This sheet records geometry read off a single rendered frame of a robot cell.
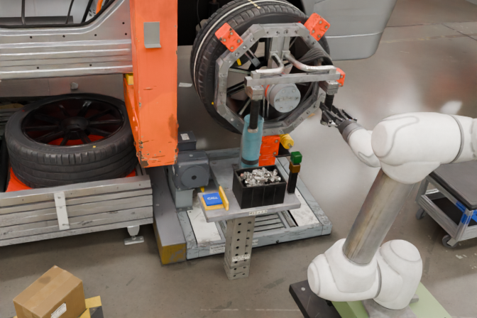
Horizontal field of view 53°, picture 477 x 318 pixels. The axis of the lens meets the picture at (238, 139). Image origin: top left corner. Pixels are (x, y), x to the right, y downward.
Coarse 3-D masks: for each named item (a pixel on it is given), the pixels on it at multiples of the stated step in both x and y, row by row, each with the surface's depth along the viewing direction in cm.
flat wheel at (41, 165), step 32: (64, 96) 267; (96, 96) 270; (32, 128) 241; (64, 128) 250; (96, 128) 244; (128, 128) 242; (32, 160) 223; (64, 160) 220; (96, 160) 227; (128, 160) 244
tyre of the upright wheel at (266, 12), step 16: (240, 0) 220; (256, 0) 217; (224, 16) 214; (240, 16) 207; (256, 16) 207; (272, 16) 209; (288, 16) 211; (304, 16) 214; (240, 32) 208; (192, 48) 227; (208, 48) 210; (224, 48) 210; (192, 64) 226; (208, 64) 211; (192, 80) 234; (208, 80) 215; (208, 96) 220; (208, 112) 226
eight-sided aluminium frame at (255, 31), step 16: (256, 32) 201; (272, 32) 204; (288, 32) 206; (304, 32) 208; (240, 48) 203; (320, 48) 215; (224, 64) 204; (320, 64) 225; (224, 80) 209; (224, 96) 213; (320, 96) 229; (224, 112) 217; (304, 112) 231; (240, 128) 225; (272, 128) 231; (288, 128) 233
